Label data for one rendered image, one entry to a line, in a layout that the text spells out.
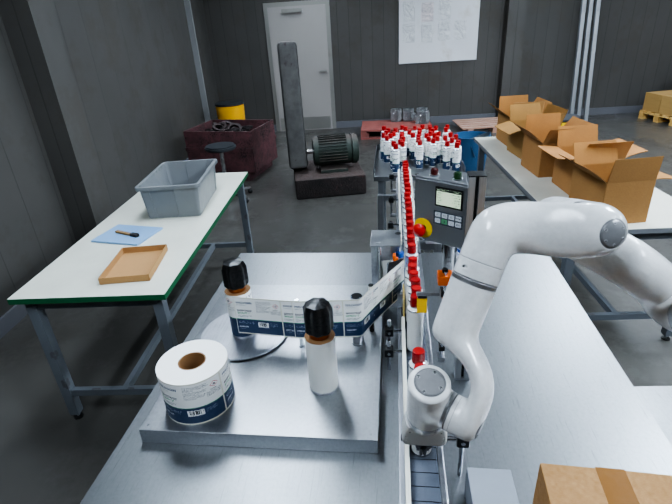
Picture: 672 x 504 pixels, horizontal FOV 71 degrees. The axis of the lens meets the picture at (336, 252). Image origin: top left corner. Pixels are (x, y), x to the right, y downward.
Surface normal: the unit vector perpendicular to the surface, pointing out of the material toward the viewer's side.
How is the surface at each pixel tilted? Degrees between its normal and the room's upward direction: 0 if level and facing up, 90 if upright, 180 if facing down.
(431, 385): 20
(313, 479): 0
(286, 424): 0
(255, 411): 0
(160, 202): 95
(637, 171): 99
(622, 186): 90
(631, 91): 90
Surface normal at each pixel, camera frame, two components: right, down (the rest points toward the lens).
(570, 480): -0.06, -0.90
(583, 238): -0.49, 0.31
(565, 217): -0.57, -0.15
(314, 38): -0.04, 0.44
